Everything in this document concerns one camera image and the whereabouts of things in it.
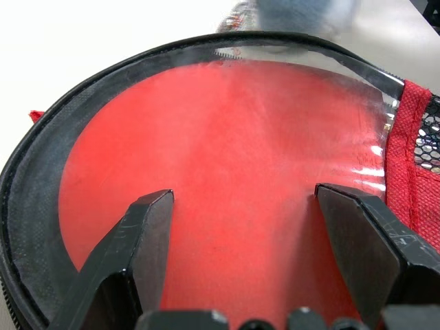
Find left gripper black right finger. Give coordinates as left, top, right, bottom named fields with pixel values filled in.
left=315, top=184, right=440, bottom=330

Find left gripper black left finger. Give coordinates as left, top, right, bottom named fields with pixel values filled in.
left=51, top=188, right=175, bottom=330

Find black and red paddle case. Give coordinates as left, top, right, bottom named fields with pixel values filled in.
left=0, top=30, right=440, bottom=330

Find red table tennis paddle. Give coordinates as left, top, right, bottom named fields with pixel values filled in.
left=56, top=61, right=389, bottom=330

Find white crumpled ball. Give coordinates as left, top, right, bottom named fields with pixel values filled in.
left=219, top=0, right=357, bottom=45

